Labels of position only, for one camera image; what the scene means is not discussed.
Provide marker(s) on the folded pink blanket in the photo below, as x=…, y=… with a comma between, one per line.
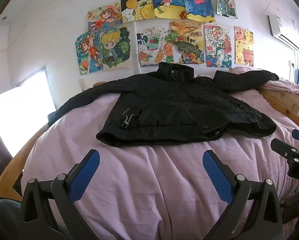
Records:
x=284, y=86

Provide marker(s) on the pink bed sheet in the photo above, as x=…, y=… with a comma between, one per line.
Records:
x=149, y=180

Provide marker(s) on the black padded jacket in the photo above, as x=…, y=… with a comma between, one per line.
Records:
x=164, y=105

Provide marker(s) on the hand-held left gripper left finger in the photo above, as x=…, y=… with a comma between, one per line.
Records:
x=85, y=175

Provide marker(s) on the person's leg in jeans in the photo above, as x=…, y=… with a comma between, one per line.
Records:
x=4, y=217

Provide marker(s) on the white air conditioner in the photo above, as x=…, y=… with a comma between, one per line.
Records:
x=277, y=26

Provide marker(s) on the bright window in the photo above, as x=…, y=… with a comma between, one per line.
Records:
x=19, y=112

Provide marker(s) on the white wall socket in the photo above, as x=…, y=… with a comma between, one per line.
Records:
x=81, y=83

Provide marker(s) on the group of colourful wall drawings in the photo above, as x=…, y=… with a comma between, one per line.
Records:
x=197, y=0

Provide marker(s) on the wooden bed frame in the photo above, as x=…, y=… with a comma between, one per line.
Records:
x=7, y=180

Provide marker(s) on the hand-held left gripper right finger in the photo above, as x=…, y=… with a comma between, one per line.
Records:
x=217, y=177

